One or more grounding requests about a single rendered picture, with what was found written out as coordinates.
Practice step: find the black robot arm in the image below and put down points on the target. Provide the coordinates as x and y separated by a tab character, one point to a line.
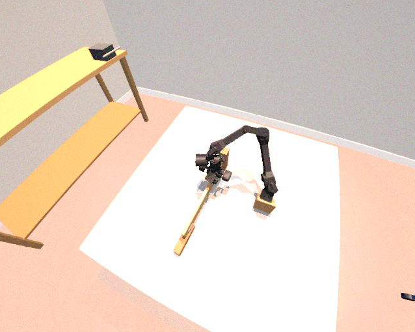
262	135

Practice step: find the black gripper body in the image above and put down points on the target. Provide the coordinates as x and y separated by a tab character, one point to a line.
225	175

